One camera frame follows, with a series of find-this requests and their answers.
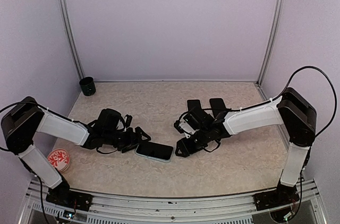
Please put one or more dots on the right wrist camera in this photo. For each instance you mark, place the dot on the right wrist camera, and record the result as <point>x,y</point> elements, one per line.
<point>192,121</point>

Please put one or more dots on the right aluminium frame post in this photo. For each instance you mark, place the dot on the right aluminium frame post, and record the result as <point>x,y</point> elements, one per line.
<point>271,42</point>

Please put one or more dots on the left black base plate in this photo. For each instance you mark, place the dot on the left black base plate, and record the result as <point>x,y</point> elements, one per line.
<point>70,198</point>

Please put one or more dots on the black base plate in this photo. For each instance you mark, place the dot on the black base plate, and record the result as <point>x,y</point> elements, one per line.
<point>70,198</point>
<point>281,195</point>

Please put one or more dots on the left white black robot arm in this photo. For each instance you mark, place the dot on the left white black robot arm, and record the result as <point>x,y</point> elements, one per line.
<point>26,118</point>

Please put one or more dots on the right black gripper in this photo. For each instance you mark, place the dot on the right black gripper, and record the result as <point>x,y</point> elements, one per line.
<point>186,148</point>

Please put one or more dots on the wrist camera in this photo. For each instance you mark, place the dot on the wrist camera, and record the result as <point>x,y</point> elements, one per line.
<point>112,121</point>
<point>192,121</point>

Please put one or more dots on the large black smartphone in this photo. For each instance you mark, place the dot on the large black smartphone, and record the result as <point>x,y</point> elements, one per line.
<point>217,104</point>

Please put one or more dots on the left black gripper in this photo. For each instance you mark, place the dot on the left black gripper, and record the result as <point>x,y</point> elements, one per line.
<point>131,141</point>

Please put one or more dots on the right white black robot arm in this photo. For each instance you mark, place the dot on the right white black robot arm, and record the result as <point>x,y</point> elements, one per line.
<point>289,109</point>

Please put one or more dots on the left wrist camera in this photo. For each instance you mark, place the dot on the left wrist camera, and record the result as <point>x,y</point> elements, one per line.
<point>112,121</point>

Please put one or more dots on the red white round dish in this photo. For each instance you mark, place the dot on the red white round dish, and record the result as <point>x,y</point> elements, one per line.
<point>60,159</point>

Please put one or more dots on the aluminium frame post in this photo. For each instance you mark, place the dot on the aluminium frame post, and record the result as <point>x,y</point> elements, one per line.
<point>70,38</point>
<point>271,42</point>

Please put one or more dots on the light blue phone case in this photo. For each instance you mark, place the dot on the light blue phone case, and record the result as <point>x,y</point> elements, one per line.
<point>167,160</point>

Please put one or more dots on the front aluminium rail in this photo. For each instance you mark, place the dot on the front aluminium rail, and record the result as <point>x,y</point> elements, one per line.
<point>115,208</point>

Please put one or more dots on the left aluminium frame post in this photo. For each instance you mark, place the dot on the left aluminium frame post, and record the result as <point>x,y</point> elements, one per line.
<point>70,38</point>

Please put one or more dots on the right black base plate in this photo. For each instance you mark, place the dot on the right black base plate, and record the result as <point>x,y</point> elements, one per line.
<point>281,195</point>

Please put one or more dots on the dark green cup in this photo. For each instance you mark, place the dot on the dark green cup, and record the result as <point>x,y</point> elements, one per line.
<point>87,86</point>

